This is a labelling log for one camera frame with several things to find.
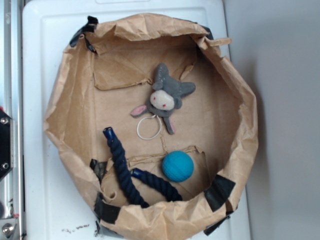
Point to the brown paper bag bin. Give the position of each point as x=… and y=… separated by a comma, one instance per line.
x=111, y=71

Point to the gray plush donkey toy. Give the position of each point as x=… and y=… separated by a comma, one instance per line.
x=166, y=97

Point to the blue rubber ball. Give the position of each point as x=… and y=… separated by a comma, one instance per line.
x=177, y=166

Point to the white plastic tray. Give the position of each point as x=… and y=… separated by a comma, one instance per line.
x=54, y=208

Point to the black metal bracket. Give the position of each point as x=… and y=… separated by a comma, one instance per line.
x=5, y=144

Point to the metal frame rail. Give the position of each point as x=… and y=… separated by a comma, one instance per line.
x=12, y=206

